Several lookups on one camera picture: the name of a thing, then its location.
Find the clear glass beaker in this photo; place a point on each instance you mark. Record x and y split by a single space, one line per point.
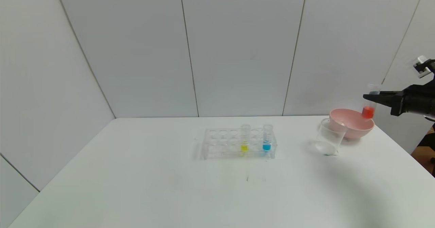
328 139

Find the test tube with blue pigment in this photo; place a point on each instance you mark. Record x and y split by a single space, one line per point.
267 147

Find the test tube with yellow pigment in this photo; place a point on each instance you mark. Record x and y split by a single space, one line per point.
244 147

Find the clear plastic test tube rack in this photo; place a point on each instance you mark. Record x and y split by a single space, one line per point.
224 151

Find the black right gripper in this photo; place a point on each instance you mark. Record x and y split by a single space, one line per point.
396 102

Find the pink bowl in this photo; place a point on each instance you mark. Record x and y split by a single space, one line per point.
353 127

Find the test tube with red pigment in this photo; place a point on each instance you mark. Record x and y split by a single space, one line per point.
368 112

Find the dark object beyond table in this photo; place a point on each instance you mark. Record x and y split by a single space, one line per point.
429 140

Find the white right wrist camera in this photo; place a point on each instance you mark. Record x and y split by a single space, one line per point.
423 68

